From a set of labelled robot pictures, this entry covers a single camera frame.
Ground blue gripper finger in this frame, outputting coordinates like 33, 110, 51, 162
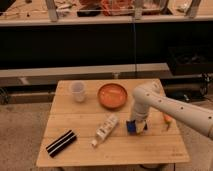
126, 121, 137, 134

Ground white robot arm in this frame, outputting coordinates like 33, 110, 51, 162
130, 82, 213, 140

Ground white plastic bottle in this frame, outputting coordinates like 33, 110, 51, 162
91, 114, 119, 147

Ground orange carrot toy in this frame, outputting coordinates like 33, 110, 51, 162
163, 114, 172, 131

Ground orange bowl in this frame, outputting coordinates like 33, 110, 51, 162
97, 83, 128, 109

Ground wooden table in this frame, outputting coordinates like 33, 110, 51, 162
37, 80, 189, 167

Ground clear plastic cup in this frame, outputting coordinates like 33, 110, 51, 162
69, 81, 86, 103

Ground black bin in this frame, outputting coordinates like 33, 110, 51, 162
166, 45, 213, 75

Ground black cable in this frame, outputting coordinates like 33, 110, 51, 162
132, 18, 138, 80

